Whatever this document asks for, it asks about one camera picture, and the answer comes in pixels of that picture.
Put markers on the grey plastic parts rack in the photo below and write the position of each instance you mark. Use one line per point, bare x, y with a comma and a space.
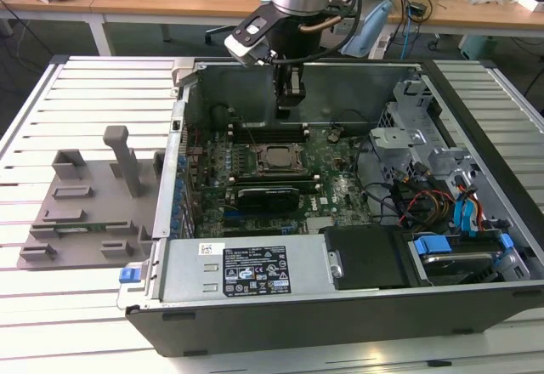
106, 204

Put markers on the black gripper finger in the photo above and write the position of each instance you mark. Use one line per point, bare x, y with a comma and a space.
280, 89

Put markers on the silver chipset heatsink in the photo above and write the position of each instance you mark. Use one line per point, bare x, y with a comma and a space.
321, 223

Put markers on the blue case latch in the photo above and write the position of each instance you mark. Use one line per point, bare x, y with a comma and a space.
129, 274

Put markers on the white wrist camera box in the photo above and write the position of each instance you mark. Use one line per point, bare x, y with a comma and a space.
244, 49

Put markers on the silver CPU green edge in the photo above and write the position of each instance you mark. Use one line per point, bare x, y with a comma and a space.
280, 158

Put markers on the green motherboard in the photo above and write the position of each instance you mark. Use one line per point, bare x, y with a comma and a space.
340, 178

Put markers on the CPU socket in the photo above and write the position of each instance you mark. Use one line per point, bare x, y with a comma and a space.
256, 146

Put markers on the grey metal drive cage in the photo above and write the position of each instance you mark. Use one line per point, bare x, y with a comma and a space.
395, 136

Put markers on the green RAM stick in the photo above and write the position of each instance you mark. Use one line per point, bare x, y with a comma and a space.
72, 230

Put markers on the pale blue teach pendant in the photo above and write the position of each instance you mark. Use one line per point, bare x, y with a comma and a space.
370, 30

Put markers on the wooden desk white legs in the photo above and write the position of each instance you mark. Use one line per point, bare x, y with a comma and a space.
140, 4

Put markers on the open black PC case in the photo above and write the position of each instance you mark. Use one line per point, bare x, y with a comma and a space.
297, 327

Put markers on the black plastic shroud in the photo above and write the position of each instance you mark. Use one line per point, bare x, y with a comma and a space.
365, 259

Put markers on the pale green box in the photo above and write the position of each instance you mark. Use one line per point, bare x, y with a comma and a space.
476, 47

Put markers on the hard disk in blue carrier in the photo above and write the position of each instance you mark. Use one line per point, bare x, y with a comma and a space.
459, 263

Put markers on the small white box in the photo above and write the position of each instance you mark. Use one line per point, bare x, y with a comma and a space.
533, 2

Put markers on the silver power supply unit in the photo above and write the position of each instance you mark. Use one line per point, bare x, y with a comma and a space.
191, 272

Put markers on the black graphics card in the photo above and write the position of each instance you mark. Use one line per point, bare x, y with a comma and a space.
268, 197

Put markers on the RAM slot white clips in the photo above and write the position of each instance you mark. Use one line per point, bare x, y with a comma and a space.
276, 126
308, 186
276, 177
276, 135

